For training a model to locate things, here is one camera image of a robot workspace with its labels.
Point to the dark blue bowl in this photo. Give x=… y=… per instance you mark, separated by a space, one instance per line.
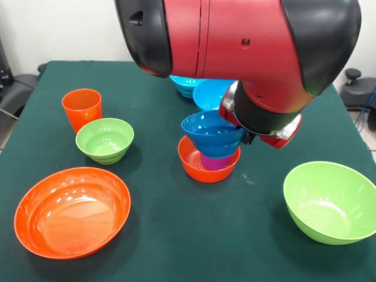
x=211 y=138

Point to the small orange bowl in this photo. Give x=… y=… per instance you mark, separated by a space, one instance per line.
x=191 y=170

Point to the large orange bowl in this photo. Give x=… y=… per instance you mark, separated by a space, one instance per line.
x=70 y=214

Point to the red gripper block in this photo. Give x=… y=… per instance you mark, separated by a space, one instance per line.
x=227 y=114

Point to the large blue bowl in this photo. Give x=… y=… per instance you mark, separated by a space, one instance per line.
x=208 y=94

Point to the small green bowl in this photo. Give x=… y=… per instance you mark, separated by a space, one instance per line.
x=104 y=141

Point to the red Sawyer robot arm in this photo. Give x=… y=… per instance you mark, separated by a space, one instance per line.
x=235 y=38

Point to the grey pedestal leg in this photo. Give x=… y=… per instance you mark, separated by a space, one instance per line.
x=17 y=88
x=359 y=91

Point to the orange cup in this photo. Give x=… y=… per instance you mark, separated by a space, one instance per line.
x=82 y=108

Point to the small turquoise bowl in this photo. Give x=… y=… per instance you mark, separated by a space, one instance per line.
x=185 y=85

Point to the large green bowl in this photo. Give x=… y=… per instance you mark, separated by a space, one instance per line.
x=326 y=202

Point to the dark green tablecloth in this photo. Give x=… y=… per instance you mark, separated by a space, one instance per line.
x=191 y=211

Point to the purple cup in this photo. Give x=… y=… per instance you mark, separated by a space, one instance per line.
x=216 y=163

